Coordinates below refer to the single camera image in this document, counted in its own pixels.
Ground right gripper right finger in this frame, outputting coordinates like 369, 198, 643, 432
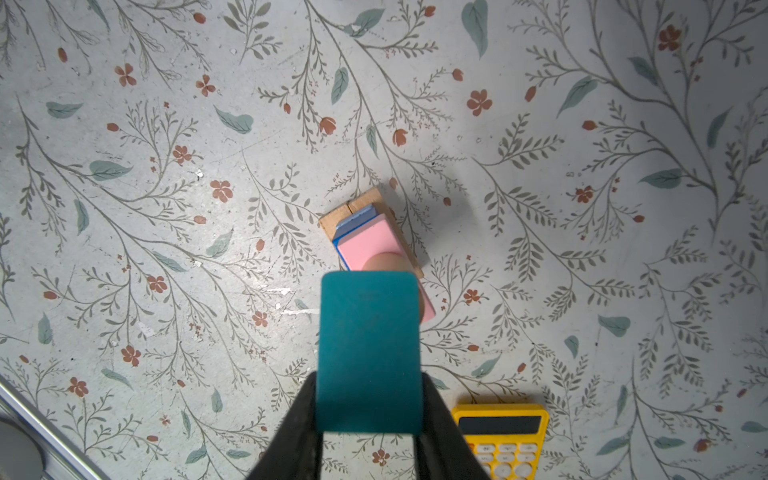
414, 373, 489, 480

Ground small wood cylinder block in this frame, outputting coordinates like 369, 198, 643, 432
362, 252, 427, 322

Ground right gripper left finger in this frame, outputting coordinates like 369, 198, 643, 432
246, 372, 323, 480

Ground dark blue cube block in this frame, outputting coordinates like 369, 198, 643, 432
332, 237, 349, 271

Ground teal green block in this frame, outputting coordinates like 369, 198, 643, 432
316, 271, 423, 435

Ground yellow calculator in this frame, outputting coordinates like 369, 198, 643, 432
452, 403, 550, 480

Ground light blue block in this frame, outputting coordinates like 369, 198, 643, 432
333, 204, 378, 239

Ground round white clock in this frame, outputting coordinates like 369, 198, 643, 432
0, 420, 44, 480

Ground natural wood block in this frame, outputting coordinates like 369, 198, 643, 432
319, 187, 424, 279

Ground pink block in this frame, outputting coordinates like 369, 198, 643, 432
322, 206, 435, 323

